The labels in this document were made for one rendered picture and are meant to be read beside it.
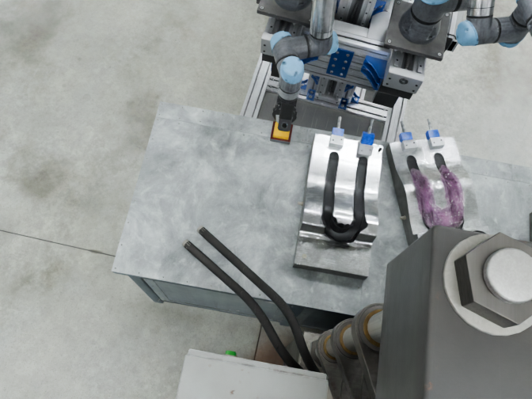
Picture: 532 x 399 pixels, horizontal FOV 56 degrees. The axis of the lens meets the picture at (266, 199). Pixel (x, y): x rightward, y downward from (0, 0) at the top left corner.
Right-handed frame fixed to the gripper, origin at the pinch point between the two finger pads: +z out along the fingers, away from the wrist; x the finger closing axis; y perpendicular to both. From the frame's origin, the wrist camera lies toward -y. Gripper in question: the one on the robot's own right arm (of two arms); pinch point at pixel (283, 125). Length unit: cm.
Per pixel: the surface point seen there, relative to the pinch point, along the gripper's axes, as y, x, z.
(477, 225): -26, -76, 0
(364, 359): -86, -24, -67
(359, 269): -50, -35, 1
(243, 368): -91, -1, -60
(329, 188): -22.6, -20.9, -0.9
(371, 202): -25.9, -36.2, -2.7
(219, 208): -35.1, 17.5, 6.9
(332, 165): -13.7, -20.9, -1.1
